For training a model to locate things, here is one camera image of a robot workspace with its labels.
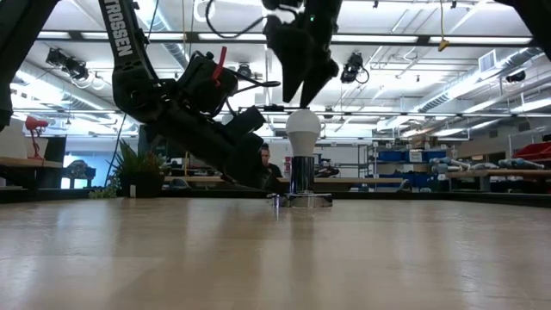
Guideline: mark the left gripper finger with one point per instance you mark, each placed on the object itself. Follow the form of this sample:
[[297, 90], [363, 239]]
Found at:
[[254, 185]]

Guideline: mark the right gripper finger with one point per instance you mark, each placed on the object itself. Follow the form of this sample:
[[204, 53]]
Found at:
[[316, 82], [292, 73]]

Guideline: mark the white light bulb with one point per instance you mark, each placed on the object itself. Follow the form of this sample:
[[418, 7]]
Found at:
[[303, 129]]

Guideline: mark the chrome lamp socket base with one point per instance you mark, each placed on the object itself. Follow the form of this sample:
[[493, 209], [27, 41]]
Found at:
[[302, 174]]

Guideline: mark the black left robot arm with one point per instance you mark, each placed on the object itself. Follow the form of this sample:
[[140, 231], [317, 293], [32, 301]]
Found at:
[[129, 86]]

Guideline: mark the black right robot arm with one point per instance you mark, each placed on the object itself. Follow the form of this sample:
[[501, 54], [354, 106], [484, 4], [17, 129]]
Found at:
[[323, 8]]

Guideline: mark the person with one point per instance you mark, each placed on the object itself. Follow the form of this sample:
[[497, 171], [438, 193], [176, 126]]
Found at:
[[269, 165]]

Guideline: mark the black ceiling spotlight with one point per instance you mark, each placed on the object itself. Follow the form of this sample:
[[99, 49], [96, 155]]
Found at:
[[353, 64], [71, 66]]

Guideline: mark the black monitor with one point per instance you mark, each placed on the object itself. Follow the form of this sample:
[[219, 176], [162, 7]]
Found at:
[[146, 144]]

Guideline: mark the red tag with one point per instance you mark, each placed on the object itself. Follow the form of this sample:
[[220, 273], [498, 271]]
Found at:
[[219, 64]]

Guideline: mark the potted succulent plant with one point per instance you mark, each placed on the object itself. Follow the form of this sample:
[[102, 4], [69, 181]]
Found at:
[[142, 185]]

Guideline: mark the blue storage bin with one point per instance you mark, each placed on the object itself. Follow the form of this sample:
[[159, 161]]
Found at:
[[435, 155], [391, 156]]

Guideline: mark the beige desk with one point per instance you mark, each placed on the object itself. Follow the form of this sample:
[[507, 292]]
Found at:
[[370, 180]]

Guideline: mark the yellow hanging plug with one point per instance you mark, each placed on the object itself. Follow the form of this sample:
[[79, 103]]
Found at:
[[443, 44]]

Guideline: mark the ceiling air vent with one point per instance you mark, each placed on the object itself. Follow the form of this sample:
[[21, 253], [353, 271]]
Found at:
[[487, 61]]

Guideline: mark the red desk lamp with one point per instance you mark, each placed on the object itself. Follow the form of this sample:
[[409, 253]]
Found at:
[[34, 124]]

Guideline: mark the wooden desk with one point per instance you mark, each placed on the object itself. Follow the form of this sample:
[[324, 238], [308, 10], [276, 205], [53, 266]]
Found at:
[[26, 162]]

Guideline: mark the white box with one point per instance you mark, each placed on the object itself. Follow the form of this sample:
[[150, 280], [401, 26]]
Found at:
[[13, 142]]

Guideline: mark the wooden workbench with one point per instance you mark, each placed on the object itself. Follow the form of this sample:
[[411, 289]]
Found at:
[[495, 174]]

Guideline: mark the red storage bin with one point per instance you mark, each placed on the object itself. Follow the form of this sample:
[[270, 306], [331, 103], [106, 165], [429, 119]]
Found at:
[[536, 151]]

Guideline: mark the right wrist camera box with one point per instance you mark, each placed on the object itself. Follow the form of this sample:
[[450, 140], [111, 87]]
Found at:
[[280, 3]]

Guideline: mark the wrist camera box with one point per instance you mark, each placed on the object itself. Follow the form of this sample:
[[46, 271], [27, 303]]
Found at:
[[280, 3], [202, 86]]

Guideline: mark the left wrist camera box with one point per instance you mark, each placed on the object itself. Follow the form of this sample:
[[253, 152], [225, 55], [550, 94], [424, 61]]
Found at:
[[202, 86]]

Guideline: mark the black aluminium frame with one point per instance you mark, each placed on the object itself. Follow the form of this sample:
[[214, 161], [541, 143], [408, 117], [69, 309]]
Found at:
[[430, 196]]

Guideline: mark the black ceiling camera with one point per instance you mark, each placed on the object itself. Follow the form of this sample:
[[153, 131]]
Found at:
[[515, 76]]

